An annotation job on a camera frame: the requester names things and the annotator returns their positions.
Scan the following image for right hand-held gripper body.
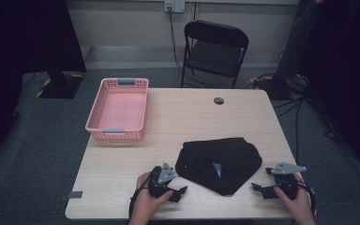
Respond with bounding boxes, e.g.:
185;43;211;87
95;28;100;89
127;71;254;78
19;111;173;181
264;161;308;201

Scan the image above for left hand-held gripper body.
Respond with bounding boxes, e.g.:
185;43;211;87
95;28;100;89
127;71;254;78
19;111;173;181
147;161;177;199

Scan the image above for black printed t-shirt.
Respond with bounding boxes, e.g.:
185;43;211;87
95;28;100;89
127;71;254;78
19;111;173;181
174;137;263;198

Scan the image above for person's left hand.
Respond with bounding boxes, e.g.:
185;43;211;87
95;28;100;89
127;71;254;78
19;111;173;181
136;172;174;218

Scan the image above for person's right hand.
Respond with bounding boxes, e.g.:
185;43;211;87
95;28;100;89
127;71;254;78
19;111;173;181
273;172;314;219

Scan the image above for pink plastic basket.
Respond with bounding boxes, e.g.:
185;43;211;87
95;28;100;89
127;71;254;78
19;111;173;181
84;77;150;142

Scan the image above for grey tape strip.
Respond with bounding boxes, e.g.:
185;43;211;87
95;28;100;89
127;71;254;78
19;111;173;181
58;190;84;203

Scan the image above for black folding chair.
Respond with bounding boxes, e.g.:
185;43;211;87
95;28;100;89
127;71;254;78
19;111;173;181
180;20;250;90

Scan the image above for dark curtain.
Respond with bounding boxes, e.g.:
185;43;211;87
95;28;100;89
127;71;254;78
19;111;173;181
0;0;88;167
275;0;360;195

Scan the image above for black stand base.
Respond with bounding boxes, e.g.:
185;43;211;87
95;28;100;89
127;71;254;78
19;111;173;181
38;69;85;100

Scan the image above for right hand-held gripper cable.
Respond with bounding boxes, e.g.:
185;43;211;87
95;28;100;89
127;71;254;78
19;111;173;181
295;180;317;218

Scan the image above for hand-held gripper cable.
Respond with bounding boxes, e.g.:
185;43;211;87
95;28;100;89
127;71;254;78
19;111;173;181
127;170;155;220
295;180;317;218

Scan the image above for left hand-held gripper cable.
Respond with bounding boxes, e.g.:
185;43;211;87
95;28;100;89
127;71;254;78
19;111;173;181
127;170;155;220

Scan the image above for black floor cables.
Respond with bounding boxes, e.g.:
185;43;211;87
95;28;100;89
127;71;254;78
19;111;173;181
272;90;346;165

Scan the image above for black wall cable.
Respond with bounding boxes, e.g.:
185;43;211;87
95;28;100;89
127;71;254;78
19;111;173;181
167;6;214;89

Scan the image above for white wall outlet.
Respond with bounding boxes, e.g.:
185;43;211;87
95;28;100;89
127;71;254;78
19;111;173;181
163;0;187;14

